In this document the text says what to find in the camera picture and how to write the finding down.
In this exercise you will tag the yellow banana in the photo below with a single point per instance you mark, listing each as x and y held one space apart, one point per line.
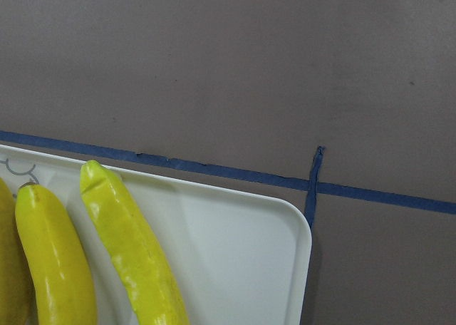
16 284
134 249
63 283

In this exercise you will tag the white bear tray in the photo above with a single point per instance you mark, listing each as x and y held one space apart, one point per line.
239 258

